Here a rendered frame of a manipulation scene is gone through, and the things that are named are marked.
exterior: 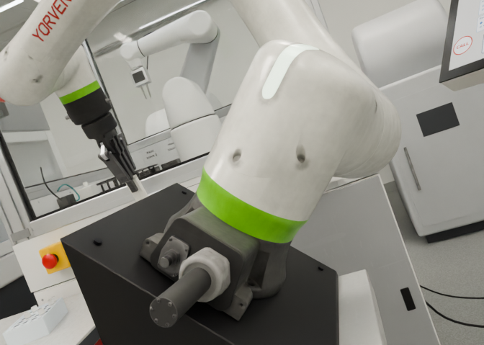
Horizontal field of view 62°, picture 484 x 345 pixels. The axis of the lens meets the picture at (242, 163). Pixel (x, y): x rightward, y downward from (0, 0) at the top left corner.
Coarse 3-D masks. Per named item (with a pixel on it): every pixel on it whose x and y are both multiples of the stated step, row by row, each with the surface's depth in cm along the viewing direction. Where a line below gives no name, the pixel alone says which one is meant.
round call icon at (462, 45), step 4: (472, 32) 79; (464, 36) 81; (468, 36) 80; (472, 36) 79; (456, 40) 82; (460, 40) 81; (464, 40) 80; (468, 40) 79; (472, 40) 78; (456, 44) 82; (460, 44) 81; (464, 44) 80; (468, 44) 79; (456, 48) 81; (460, 48) 80; (464, 48) 80; (468, 48) 79; (452, 52) 82; (456, 52) 81; (460, 52) 80; (464, 52) 79; (452, 56) 81; (456, 56) 81
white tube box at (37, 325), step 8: (56, 304) 91; (64, 304) 94; (48, 312) 86; (56, 312) 89; (64, 312) 93; (24, 320) 87; (32, 320) 85; (40, 320) 82; (48, 320) 85; (56, 320) 88; (8, 328) 84; (16, 328) 82; (24, 328) 82; (32, 328) 82; (40, 328) 83; (48, 328) 83; (8, 336) 82; (16, 336) 82; (24, 336) 82; (32, 336) 82; (40, 336) 83; (8, 344) 82; (16, 344) 82
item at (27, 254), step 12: (192, 180) 105; (348, 180) 100; (96, 216) 110; (60, 228) 112; (72, 228) 111; (36, 240) 113; (48, 240) 112; (24, 252) 114; (36, 252) 113; (24, 264) 114; (36, 264) 114; (24, 276) 114; (36, 276) 114; (48, 276) 114; (60, 276) 113; (72, 276) 113; (36, 288) 114
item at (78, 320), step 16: (80, 304) 98; (0, 320) 114; (16, 320) 106; (64, 320) 89; (80, 320) 84; (0, 336) 96; (48, 336) 81; (64, 336) 78; (80, 336) 74; (96, 336) 77
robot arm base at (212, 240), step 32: (192, 224) 36; (224, 224) 39; (160, 256) 37; (192, 256) 34; (224, 256) 35; (256, 256) 41; (192, 288) 30; (224, 288) 34; (256, 288) 40; (160, 320) 28
